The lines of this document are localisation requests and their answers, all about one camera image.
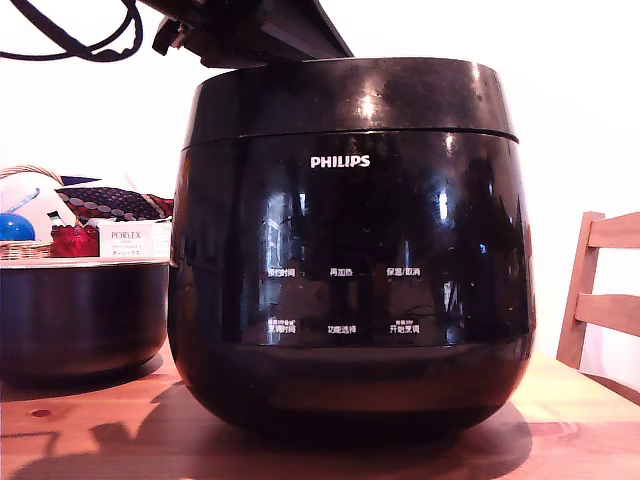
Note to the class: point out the white Porlex box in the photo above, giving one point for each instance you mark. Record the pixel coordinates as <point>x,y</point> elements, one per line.
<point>126,239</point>

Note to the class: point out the black rice cooker lid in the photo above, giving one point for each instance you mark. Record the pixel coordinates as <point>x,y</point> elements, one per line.
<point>350,100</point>

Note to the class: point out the white bag with blue print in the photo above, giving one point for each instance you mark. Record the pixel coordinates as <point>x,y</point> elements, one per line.
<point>20,196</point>

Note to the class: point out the black inner pot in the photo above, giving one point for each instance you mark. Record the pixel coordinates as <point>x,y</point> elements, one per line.
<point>80,320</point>

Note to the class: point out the wooden chair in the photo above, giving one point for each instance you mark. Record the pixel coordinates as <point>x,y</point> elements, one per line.
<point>582,280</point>

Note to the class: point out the wicker basket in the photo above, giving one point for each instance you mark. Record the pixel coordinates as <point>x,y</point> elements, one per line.
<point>22,250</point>

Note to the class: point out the blue ball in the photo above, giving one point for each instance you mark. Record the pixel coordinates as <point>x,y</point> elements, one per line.
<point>14,227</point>

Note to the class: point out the red crinkled packet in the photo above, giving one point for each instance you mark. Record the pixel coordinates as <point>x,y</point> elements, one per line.
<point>74,242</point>

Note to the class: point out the dark patterned cloth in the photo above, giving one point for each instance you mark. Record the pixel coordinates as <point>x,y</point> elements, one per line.
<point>114,201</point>

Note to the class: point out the black rice cooker body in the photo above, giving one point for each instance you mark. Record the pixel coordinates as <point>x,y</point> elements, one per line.
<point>350,380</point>

